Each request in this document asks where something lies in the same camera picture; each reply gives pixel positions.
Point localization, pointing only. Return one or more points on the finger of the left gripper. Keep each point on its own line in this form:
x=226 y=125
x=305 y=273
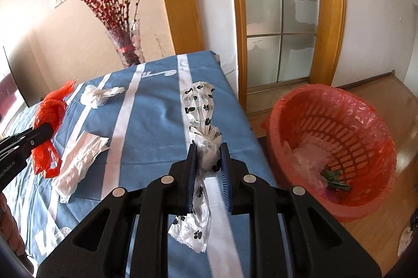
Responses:
x=27 y=140

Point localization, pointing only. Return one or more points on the blue white striped tablecloth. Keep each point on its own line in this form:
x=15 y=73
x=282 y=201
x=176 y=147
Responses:
x=146 y=127

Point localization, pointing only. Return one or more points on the glass vase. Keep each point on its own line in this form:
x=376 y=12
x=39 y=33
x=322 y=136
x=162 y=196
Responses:
x=127 y=44

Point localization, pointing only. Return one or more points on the red plastic laundry basket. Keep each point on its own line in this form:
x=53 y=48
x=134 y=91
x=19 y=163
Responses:
x=359 y=141

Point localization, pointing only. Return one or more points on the clear plastic bag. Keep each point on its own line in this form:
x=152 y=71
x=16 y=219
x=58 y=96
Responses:
x=309 y=160

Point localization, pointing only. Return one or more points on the wooden frosted glass door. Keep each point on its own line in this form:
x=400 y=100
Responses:
x=281 y=42

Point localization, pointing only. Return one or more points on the green plastic bag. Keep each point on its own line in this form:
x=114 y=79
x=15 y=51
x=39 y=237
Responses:
x=333 y=180

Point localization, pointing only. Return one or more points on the person's left hand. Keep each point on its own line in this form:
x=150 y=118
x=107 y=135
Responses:
x=9 y=229

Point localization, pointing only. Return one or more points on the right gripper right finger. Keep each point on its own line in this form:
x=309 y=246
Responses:
x=290 y=233

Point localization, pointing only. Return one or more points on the white knotted plastic bag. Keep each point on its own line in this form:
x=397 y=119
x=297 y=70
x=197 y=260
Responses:
x=95 y=97

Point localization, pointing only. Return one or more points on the black television screen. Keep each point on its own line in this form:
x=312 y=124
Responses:
x=12 y=100

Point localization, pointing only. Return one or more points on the white black-dotted plastic bag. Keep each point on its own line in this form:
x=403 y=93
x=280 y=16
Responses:
x=193 y=229

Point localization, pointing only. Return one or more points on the orange plastic bag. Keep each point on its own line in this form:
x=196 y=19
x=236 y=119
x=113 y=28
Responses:
x=50 y=111

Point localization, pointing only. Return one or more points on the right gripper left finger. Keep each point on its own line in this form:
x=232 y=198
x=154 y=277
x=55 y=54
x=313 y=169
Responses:
x=127 y=232

